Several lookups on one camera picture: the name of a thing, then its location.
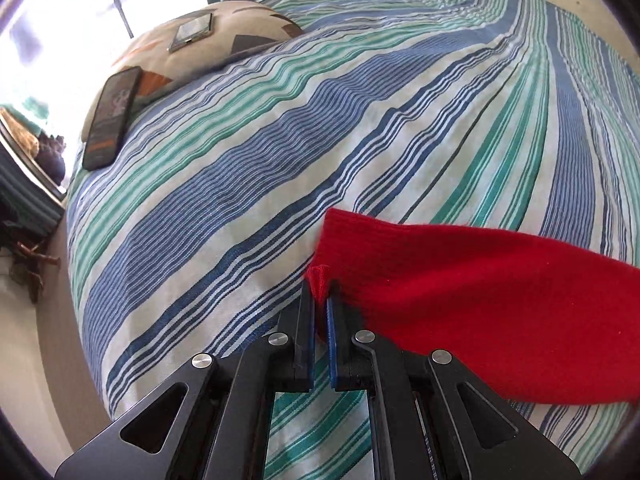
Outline red knit sweater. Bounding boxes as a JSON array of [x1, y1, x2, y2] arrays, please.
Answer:
[[306, 209, 639, 405]]

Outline black patterned phone case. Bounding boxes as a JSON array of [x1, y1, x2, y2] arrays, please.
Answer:
[[82, 66, 142, 171]]

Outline striped blue green bedspread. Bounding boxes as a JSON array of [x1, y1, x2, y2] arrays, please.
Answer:
[[67, 0, 639, 479]]

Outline smartphone on pillow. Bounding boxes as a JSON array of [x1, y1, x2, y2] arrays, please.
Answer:
[[168, 12, 214, 53]]

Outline patterned beige pillow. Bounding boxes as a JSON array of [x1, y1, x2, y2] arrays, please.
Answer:
[[111, 0, 304, 114]]

